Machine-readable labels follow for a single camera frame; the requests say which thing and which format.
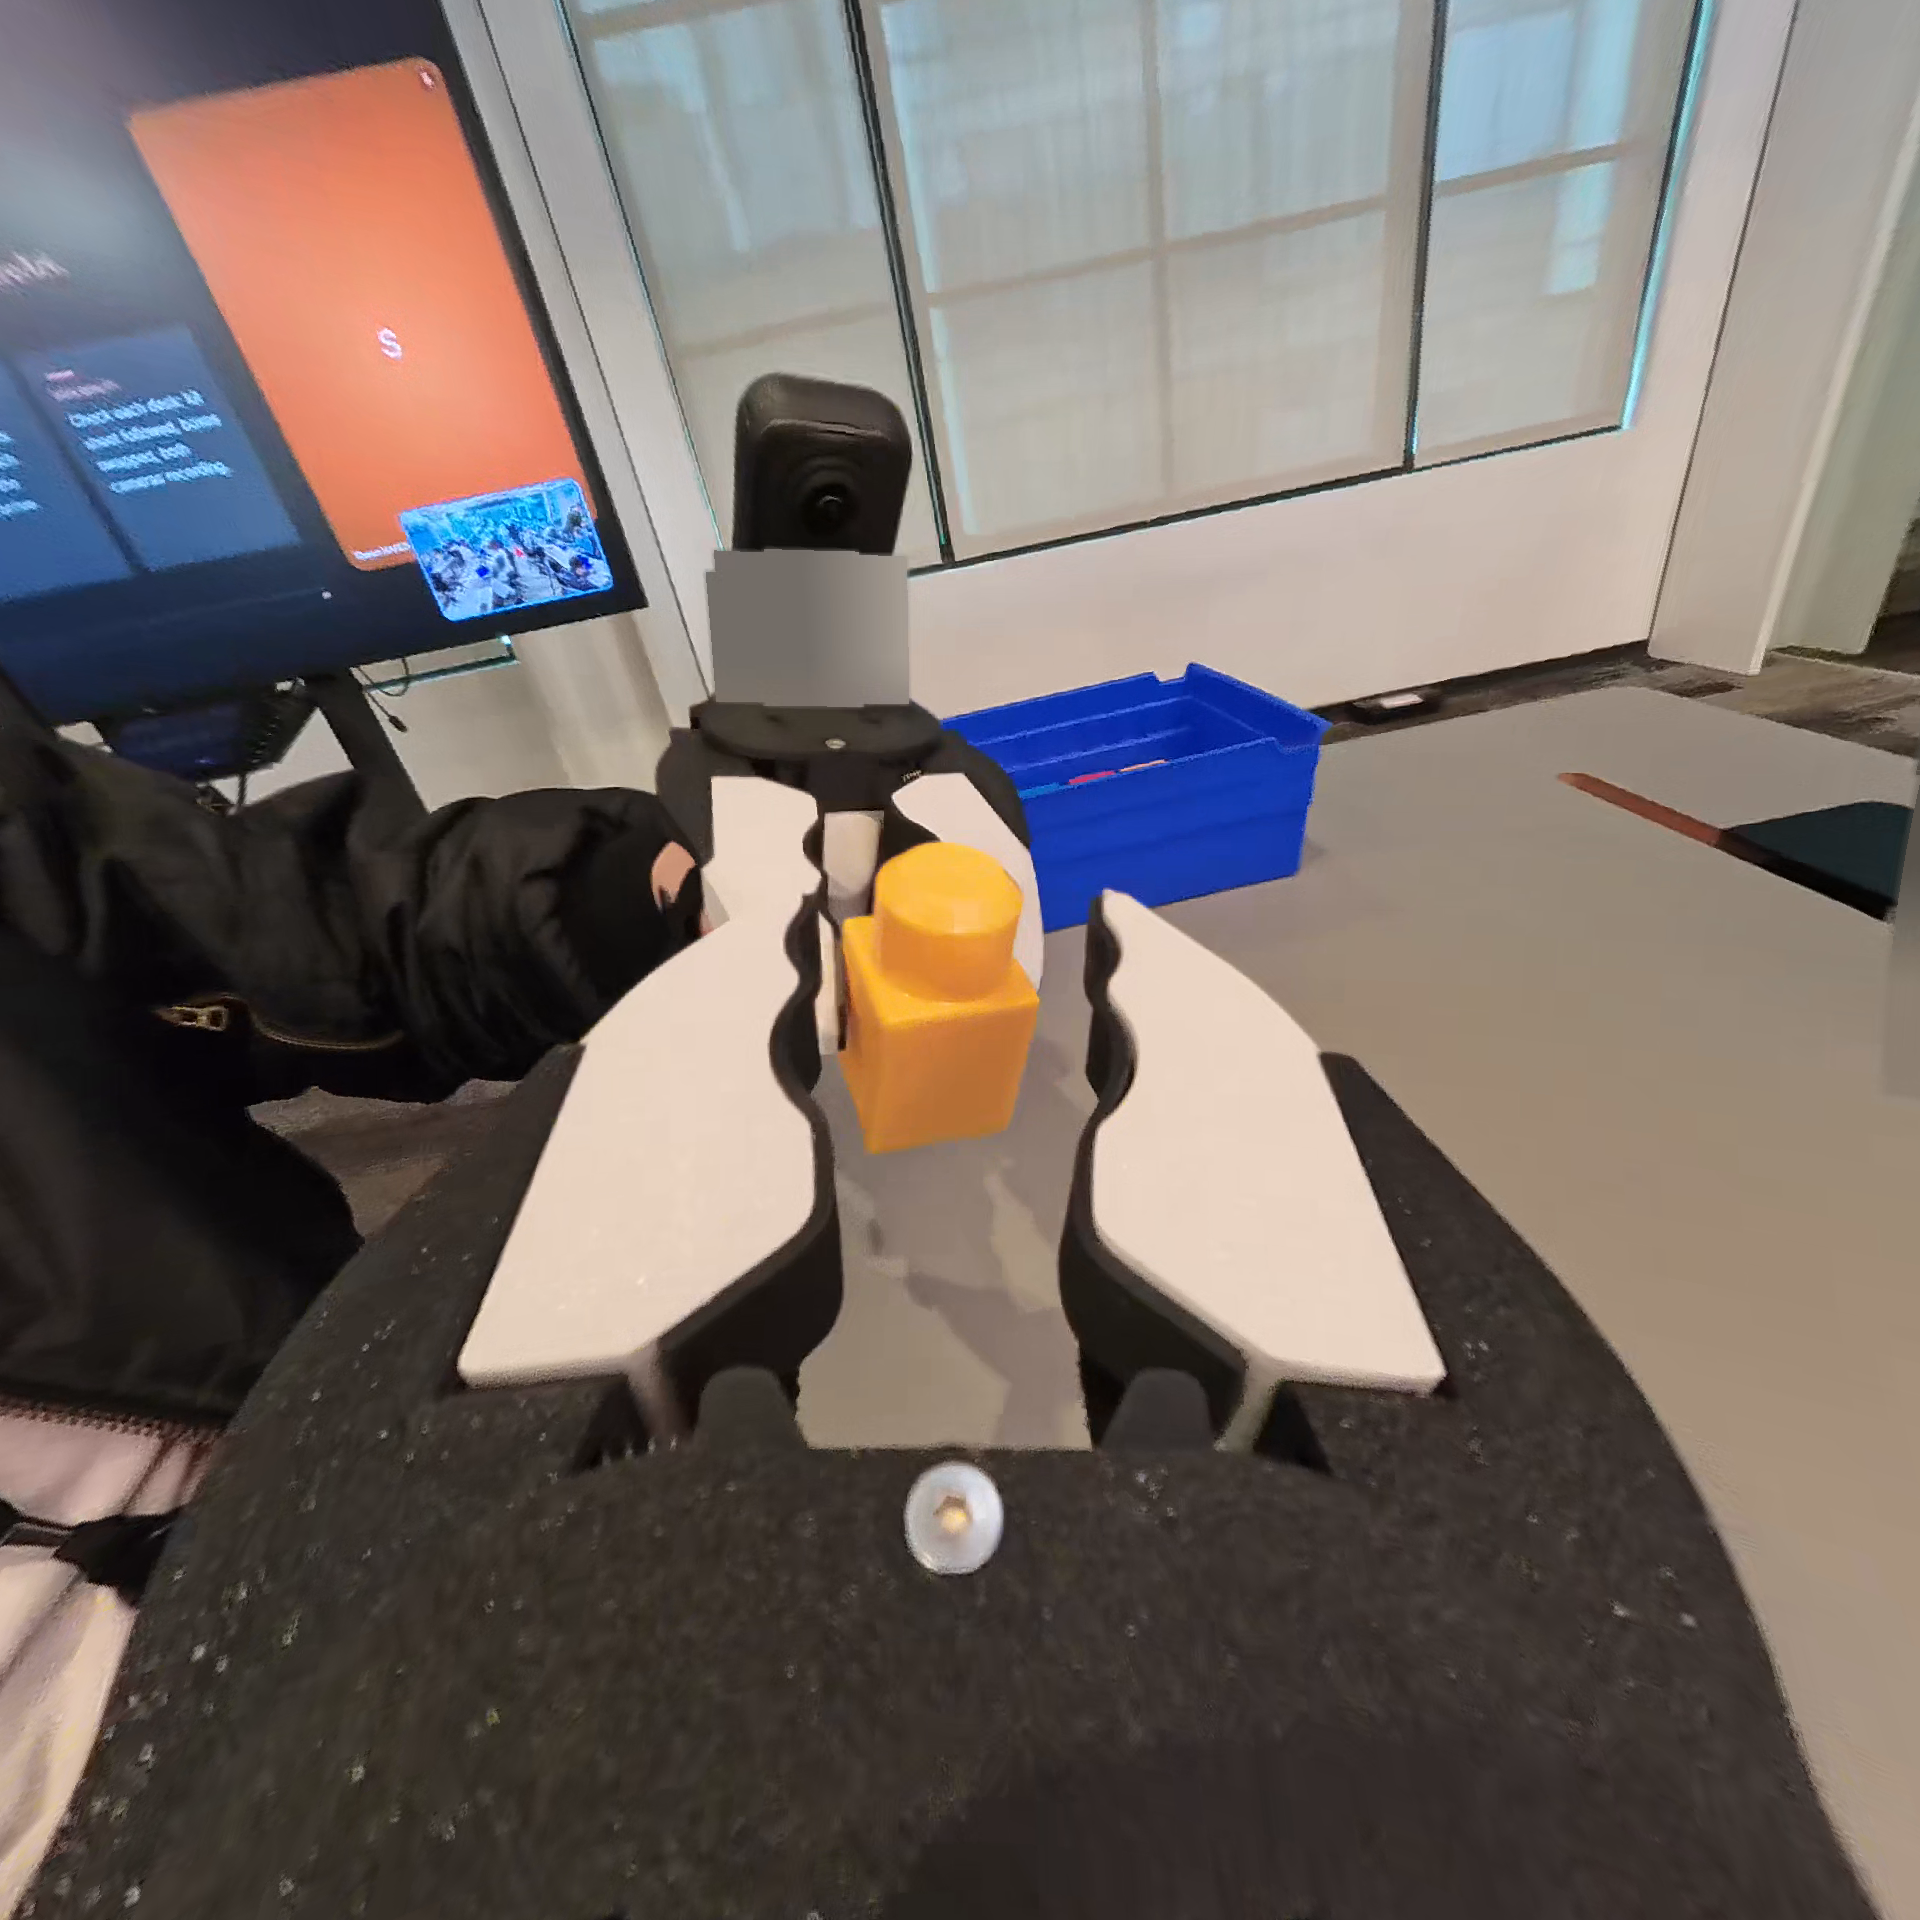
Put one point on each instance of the large black monitor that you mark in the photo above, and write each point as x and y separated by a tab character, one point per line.
300	300

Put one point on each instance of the black monitor stand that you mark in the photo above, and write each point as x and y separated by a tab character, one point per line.
359	734

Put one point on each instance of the small black floor box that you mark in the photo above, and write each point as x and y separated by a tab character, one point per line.
1394	700

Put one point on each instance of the black flat pad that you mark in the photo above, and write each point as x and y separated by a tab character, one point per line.
1830	856

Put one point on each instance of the large window white blinds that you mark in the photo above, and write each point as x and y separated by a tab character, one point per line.
1200	225

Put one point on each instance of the blue plastic bin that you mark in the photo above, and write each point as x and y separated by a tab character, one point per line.
1200	840

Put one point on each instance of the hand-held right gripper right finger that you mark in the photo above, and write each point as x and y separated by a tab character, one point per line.
1243	1172

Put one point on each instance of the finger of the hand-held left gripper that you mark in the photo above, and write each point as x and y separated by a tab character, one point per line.
751	840
984	822

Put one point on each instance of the person's white garment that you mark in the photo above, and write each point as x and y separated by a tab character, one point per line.
60	1680

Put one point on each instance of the yellow plastic block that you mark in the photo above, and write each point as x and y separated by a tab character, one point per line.
938	1049

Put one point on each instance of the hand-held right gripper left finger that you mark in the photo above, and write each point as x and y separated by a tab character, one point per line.
660	1172

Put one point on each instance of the person's black jacket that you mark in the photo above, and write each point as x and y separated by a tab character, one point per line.
119	1125

